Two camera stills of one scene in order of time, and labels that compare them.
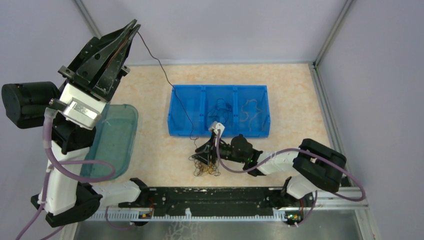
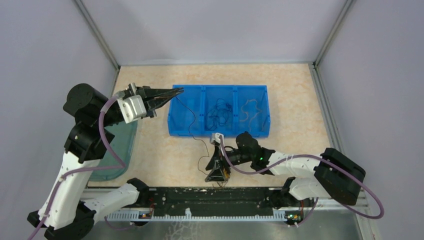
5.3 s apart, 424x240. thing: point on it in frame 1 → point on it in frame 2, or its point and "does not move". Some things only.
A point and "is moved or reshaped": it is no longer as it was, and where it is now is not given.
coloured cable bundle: x=202 y=168 is moved or reshaped
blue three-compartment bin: x=242 y=109 does not move
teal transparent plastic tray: x=113 y=141 does not move
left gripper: x=115 y=45 → x=156 y=100
